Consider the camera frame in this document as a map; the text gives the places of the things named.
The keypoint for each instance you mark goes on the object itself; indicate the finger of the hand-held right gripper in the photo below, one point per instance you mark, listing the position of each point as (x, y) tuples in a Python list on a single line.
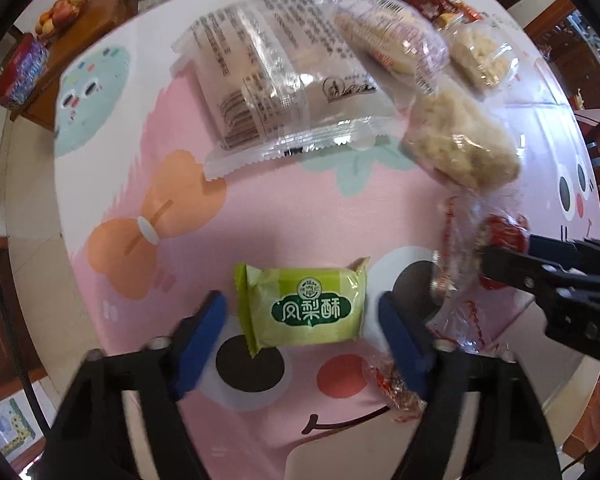
[(510, 267), (555, 247)]

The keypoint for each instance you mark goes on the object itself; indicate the big puffed rice packet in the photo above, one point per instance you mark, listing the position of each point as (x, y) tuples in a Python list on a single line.
[(455, 135)]

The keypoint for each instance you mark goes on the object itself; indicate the small puffed rice packet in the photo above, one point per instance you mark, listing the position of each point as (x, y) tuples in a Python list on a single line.
[(480, 55)]

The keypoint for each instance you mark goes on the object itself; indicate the small red wrapped candy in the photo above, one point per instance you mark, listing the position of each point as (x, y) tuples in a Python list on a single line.
[(382, 382)]

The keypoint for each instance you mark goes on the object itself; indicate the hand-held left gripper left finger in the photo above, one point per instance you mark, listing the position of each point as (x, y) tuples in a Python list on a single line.
[(200, 342)]

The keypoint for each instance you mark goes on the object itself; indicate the green snack packet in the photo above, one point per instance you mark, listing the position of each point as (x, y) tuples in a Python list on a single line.
[(305, 305)]

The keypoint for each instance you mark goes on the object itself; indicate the dark wooden furniture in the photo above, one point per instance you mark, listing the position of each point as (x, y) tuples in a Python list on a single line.
[(0, 280)]

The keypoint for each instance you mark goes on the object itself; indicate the clear red-print candy packet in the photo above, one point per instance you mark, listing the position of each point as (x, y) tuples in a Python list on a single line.
[(502, 230)]

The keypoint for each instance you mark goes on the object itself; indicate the colourful picture board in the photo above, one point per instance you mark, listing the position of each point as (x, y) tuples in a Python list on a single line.
[(5, 427)]

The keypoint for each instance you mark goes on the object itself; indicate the wooden side cabinet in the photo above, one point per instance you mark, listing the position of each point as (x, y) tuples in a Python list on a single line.
[(95, 15)]

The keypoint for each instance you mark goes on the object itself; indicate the large clear cake packet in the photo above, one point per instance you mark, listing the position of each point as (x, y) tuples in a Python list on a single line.
[(280, 75)]

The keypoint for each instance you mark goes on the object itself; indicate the bowl of fruit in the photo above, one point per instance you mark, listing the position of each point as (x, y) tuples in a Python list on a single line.
[(60, 15)]

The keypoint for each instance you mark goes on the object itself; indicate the red-brown snack packet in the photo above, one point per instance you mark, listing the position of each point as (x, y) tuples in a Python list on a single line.
[(427, 2)]

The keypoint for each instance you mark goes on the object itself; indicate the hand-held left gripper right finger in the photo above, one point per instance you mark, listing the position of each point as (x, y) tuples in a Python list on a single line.
[(400, 340)]

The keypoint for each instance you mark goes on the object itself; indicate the round rice cracker packet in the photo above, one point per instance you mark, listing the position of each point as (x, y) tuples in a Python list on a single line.
[(385, 35)]

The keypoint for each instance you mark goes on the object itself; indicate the red tin box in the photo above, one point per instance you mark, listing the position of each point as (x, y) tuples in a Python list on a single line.
[(17, 72)]

